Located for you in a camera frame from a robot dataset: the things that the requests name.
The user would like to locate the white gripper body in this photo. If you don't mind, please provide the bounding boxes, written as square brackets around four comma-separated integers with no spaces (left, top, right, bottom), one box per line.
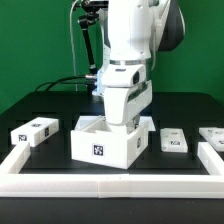
[104,81,152,126]

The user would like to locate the white cabinet door panel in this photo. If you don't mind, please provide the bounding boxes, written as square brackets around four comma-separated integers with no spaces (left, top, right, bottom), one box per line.
[160,128,188,153]

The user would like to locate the white U-shaped frame fence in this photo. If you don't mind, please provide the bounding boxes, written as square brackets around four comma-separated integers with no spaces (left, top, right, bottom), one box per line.
[0,142,224,198]

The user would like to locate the black cable bundle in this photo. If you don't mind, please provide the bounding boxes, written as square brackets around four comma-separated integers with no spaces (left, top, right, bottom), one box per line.
[34,75,98,93]

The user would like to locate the base marker tag sheet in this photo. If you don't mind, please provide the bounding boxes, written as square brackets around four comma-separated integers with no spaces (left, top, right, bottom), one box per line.
[139,116,156,132]

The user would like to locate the grey thin cable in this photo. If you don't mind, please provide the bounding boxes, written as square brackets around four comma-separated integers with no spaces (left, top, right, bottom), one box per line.
[68,0,81,92]

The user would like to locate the white cabinet top block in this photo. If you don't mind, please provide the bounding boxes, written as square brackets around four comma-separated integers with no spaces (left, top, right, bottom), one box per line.
[11,117,59,147]

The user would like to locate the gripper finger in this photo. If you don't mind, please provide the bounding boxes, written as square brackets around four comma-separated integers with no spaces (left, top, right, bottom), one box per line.
[132,115,140,131]

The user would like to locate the white cabinet body box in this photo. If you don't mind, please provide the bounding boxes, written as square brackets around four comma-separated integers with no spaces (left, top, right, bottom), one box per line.
[71,116,149,169]

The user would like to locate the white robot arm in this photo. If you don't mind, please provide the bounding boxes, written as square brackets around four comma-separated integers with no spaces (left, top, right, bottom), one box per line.
[97,0,185,127]

